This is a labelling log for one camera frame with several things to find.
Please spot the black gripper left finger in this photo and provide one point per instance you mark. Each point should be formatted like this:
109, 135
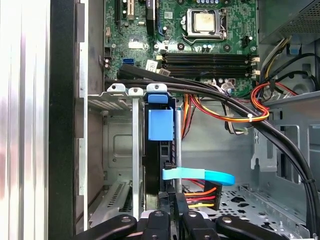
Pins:
158, 226

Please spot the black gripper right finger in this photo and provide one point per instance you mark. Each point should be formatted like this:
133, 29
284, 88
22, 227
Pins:
195, 226

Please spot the hard disk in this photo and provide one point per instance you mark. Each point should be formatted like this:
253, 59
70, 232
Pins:
160, 122

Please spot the silver disk bay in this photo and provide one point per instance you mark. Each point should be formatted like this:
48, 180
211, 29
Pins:
135, 150

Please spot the black PC case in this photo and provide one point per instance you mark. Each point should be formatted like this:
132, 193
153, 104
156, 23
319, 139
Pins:
61, 125

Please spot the silver metal drive cage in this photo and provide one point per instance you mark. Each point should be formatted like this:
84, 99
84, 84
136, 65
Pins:
287, 107

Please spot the black RAM slot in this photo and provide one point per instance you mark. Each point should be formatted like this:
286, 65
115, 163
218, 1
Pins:
205, 56
225, 73
205, 60
205, 67

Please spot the blue SATA port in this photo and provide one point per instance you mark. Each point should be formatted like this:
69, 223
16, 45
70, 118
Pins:
128, 61

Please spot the metal socket cover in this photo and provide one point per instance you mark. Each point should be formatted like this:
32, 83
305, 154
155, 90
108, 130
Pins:
218, 23

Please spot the silver CPU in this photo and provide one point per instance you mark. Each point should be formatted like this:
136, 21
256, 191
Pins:
205, 22

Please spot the CPU socket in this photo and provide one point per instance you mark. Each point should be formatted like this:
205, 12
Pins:
185, 22

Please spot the green motherboard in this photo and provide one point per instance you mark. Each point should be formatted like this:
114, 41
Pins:
235, 25

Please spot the black expansion slot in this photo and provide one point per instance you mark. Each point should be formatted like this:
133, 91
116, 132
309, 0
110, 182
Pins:
118, 17

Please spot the tan expansion slot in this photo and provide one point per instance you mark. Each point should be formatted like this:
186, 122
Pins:
130, 10

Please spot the grey power supply unit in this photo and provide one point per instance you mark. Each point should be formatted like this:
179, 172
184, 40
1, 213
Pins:
300, 20

